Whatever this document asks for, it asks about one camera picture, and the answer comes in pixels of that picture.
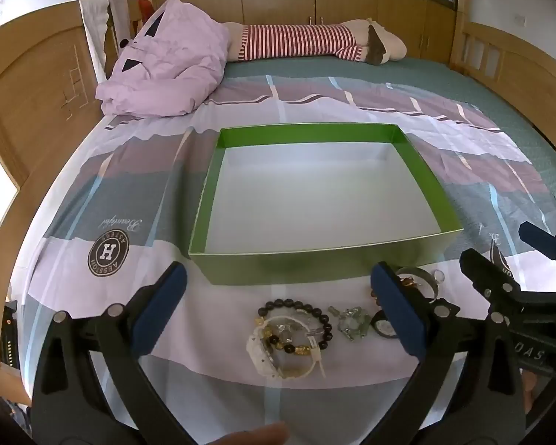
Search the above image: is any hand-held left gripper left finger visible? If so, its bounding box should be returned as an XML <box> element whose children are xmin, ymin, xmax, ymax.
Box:
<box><xmin>30</xmin><ymin>261</ymin><xmax>195</xmax><ymax>445</ymax></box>

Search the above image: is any person's right hand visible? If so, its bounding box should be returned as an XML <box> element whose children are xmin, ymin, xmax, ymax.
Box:
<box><xmin>521</xmin><ymin>371</ymin><xmax>539</xmax><ymax>414</ymax></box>

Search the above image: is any amber bead bracelet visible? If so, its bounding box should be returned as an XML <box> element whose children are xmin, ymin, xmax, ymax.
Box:
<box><xmin>370</xmin><ymin>274</ymin><xmax>423</xmax><ymax>309</ymax></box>

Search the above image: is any wooden headboard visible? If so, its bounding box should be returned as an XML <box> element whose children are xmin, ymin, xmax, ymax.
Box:
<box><xmin>0</xmin><ymin>0</ymin><xmax>114</xmax><ymax>246</ymax></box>

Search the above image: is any dark bead bracelet gold charm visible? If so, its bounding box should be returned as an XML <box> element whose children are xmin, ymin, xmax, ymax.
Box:
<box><xmin>258</xmin><ymin>300</ymin><xmax>335</xmax><ymax>355</ymax></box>

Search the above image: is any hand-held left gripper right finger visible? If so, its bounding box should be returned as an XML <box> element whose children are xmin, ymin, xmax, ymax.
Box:
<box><xmin>370</xmin><ymin>261</ymin><xmax>526</xmax><ymax>445</ymax></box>

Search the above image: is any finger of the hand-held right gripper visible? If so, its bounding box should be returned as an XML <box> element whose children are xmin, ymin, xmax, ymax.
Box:
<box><xmin>460</xmin><ymin>248</ymin><xmax>522</xmax><ymax>309</ymax></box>
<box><xmin>519</xmin><ymin>221</ymin><xmax>556</xmax><ymax>270</ymax></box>

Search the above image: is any wooden footboard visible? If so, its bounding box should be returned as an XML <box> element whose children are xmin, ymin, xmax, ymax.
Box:
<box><xmin>449</xmin><ymin>0</ymin><xmax>556</xmax><ymax>149</ymax></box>

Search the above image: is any white wrist watch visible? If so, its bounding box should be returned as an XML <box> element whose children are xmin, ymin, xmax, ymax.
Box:
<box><xmin>245</xmin><ymin>314</ymin><xmax>327</xmax><ymax>379</ymax></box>

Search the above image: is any grey towel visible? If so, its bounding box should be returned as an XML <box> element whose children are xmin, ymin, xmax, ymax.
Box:
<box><xmin>80</xmin><ymin>0</ymin><xmax>131</xmax><ymax>82</ymax></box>

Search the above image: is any red striped plush toy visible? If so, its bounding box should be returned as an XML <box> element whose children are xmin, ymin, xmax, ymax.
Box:
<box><xmin>222</xmin><ymin>19</ymin><xmax>408</xmax><ymax>66</ymax></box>

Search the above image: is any teal mattress cover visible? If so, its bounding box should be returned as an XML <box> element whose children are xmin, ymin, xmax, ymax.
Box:
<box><xmin>220</xmin><ymin>56</ymin><xmax>556</xmax><ymax>181</ymax></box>

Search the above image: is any dark device with orange lights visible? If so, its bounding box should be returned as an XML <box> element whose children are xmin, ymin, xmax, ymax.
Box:
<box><xmin>0</xmin><ymin>299</ymin><xmax>20</xmax><ymax>368</ymax></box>

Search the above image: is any pink quilt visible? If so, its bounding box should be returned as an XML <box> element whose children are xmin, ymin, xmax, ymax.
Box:
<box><xmin>95</xmin><ymin>0</ymin><xmax>231</xmax><ymax>118</ymax></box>

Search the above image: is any clear green crystal bracelet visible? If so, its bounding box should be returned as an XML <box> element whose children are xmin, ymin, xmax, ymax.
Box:
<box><xmin>328</xmin><ymin>305</ymin><xmax>374</xmax><ymax>342</ymax></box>

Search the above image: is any green cardboard box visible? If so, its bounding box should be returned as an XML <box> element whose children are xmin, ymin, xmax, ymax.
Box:
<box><xmin>188</xmin><ymin>123</ymin><xmax>463</xmax><ymax>286</ymax></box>

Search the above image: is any person's left hand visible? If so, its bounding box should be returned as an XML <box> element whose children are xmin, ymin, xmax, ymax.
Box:
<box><xmin>198</xmin><ymin>421</ymin><xmax>289</xmax><ymax>445</ymax></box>

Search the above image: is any silver bangle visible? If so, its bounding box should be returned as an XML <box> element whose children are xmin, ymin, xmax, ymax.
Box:
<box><xmin>393</xmin><ymin>266</ymin><xmax>442</xmax><ymax>298</ymax></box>

